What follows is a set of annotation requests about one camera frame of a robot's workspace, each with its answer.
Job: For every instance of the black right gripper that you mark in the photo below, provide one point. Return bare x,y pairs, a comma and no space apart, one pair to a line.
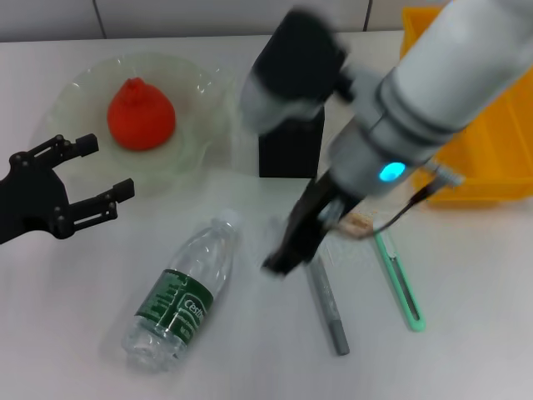
316,212

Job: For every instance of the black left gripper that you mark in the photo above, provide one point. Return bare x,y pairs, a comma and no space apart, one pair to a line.
33,196

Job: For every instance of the grey pen with clear cap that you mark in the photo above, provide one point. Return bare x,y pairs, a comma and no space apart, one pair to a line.
331,308

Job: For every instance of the red-orange fruit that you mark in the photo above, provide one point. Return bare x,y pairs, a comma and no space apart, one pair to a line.
139,114

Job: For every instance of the beige eraser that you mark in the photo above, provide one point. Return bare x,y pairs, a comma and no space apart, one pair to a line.
359,223

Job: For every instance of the clear bottle with green label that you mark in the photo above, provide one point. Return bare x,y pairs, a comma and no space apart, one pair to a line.
183,300

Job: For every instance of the mint green utility knife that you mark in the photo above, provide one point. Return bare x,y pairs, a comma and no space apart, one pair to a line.
401,283

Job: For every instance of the black mesh pen holder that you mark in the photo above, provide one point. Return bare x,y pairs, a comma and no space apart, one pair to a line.
291,156

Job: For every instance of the pale green glass fruit plate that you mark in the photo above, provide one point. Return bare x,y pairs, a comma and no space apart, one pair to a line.
195,125

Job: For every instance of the yellow plastic bin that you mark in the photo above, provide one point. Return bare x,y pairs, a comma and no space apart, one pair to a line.
499,162

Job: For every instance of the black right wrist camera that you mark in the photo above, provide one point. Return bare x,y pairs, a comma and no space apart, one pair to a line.
291,71

